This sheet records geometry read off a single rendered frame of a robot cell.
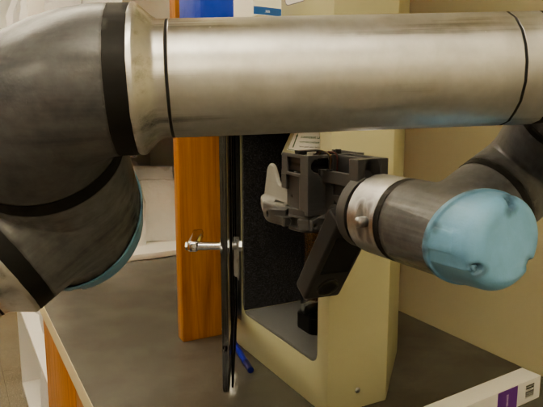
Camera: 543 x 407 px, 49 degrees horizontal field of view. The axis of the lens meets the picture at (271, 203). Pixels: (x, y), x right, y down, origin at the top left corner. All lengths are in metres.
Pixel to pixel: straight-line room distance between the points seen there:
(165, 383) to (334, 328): 0.32
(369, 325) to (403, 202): 0.46
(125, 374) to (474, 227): 0.78
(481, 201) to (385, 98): 0.12
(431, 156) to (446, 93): 0.92
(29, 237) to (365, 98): 0.25
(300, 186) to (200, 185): 0.55
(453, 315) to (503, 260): 0.86
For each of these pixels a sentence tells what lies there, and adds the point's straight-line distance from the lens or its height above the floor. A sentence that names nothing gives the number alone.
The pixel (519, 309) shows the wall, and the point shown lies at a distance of 1.20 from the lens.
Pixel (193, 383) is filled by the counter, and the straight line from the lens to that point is 1.06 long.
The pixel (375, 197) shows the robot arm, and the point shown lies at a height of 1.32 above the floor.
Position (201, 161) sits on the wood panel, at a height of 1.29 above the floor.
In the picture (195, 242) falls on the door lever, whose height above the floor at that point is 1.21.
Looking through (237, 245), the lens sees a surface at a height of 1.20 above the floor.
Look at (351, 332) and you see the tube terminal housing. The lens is 0.92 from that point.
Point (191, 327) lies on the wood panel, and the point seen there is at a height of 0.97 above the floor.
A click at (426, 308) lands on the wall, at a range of 1.38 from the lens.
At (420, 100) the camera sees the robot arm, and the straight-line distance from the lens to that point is 0.39.
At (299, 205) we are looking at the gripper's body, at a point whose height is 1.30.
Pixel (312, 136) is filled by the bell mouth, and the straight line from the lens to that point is 0.94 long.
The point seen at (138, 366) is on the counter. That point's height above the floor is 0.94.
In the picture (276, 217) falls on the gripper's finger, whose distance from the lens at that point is 0.65.
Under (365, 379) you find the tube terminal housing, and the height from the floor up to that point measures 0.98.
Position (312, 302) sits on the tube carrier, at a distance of 1.02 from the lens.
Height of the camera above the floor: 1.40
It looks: 10 degrees down
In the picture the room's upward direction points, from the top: straight up
